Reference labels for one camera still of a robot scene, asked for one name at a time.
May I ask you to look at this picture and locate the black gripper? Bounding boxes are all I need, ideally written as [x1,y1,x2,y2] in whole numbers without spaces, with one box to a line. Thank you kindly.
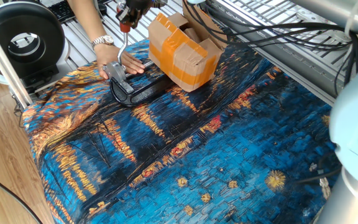
[116,0,168,29]

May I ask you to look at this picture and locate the silver lever red handle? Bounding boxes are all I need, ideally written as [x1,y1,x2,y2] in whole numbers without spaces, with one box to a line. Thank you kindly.
[116,2,133,69]

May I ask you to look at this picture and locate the person forearm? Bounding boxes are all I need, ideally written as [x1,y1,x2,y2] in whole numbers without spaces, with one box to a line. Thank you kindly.
[67,0,113,43]

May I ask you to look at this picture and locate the person hand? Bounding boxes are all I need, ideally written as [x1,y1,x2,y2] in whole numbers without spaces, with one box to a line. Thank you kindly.
[94,44,147,80]

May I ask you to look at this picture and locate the silver wristwatch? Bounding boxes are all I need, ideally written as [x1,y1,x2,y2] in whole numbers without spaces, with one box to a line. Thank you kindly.
[91,34,115,49]

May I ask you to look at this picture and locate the silver threaded rod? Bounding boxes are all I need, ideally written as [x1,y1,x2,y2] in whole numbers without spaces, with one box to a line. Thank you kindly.
[125,60,155,78]

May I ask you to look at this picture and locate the taped cardboard box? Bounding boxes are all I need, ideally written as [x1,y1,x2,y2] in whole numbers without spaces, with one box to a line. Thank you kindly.
[147,1,229,93]

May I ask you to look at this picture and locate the starry night painted cloth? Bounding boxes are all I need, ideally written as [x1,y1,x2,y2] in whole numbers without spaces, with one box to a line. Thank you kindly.
[22,34,344,224]

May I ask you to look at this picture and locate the silver mounting plate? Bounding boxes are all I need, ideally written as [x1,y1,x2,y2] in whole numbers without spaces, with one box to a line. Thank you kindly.
[296,11,354,44]

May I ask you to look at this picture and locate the black gripper cable with plug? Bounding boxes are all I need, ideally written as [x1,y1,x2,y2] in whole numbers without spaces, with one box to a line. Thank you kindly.
[181,0,358,96]

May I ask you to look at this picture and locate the aluminium frame post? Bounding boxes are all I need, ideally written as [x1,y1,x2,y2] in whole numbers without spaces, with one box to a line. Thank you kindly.
[0,11,34,109]

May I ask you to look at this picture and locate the grey aluminium table rail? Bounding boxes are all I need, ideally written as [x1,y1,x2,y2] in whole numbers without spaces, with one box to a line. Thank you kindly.
[211,0,358,106]

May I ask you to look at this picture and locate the thin dark cables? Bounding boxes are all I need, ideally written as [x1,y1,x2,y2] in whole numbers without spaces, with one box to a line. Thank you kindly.
[11,95,26,128]

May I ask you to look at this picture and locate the black floor cable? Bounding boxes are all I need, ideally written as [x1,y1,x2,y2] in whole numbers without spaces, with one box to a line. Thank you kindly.
[0,164,43,224]

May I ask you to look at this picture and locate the black base cable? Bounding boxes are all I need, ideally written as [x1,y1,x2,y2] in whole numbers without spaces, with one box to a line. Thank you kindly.
[293,152,343,186]

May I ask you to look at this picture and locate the silver cable connector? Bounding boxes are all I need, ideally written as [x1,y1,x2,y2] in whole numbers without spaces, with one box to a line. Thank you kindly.
[317,169,332,200]

